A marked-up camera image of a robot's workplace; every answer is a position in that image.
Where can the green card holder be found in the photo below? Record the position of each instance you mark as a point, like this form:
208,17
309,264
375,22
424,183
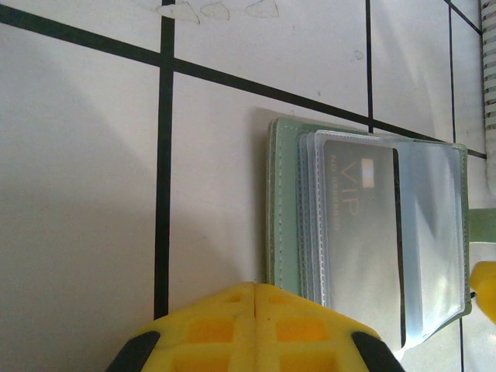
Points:
283,193

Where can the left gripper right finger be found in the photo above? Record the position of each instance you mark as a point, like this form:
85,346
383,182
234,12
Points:
302,341

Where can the black VIP card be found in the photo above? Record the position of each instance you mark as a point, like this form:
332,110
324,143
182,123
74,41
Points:
364,240

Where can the white card tray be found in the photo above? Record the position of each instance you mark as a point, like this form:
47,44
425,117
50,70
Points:
490,77

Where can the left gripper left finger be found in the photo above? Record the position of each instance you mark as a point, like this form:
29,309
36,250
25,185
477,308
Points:
201,341

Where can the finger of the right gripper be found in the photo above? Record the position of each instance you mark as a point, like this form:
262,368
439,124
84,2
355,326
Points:
486,290

